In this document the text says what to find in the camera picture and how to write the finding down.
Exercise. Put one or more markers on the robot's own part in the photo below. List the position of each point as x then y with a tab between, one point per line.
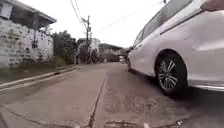
146	125
76	126

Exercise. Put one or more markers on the green trees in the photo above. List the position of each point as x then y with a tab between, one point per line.
64	46

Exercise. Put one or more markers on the grey concrete road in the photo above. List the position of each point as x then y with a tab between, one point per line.
66	100

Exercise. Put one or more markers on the distant buildings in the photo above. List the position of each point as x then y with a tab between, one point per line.
100	50

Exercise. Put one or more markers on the concrete kerb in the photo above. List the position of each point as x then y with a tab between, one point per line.
36	77

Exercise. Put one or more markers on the white car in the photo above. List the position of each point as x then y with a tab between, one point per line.
193	50

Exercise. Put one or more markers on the utility pole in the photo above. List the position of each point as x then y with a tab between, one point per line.
88	36

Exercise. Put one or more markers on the grass verge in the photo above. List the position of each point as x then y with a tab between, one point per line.
26	70

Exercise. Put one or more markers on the white stone wall building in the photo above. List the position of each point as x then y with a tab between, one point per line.
20	40

